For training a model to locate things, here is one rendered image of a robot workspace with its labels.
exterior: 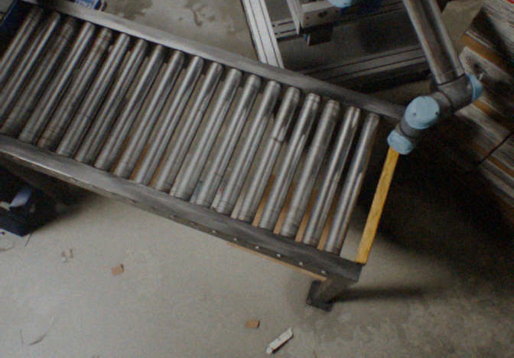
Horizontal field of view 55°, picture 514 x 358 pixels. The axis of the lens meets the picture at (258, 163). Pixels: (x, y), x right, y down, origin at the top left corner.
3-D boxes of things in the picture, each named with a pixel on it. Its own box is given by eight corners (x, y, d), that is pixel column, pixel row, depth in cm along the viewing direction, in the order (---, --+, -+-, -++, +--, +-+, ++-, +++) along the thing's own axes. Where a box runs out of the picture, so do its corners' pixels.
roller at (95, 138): (154, 47, 164) (151, 38, 160) (90, 172, 150) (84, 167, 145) (141, 42, 165) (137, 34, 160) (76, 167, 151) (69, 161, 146)
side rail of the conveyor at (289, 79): (401, 123, 161) (410, 106, 149) (396, 138, 159) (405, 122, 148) (40, 8, 179) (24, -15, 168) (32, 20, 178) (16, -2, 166)
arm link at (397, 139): (413, 149, 132) (405, 161, 140) (436, 120, 135) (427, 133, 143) (388, 131, 134) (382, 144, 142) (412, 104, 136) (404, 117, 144)
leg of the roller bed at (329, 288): (330, 291, 209) (356, 269, 145) (325, 304, 207) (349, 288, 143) (317, 286, 210) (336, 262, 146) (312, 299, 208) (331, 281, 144)
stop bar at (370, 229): (407, 128, 147) (408, 125, 145) (365, 267, 134) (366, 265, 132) (395, 125, 147) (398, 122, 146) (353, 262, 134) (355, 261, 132)
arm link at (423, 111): (439, 82, 126) (426, 102, 136) (403, 102, 124) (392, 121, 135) (458, 106, 124) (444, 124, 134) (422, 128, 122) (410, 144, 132)
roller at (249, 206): (302, 94, 157) (304, 87, 153) (249, 231, 143) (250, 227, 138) (287, 89, 158) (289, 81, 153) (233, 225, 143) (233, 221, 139)
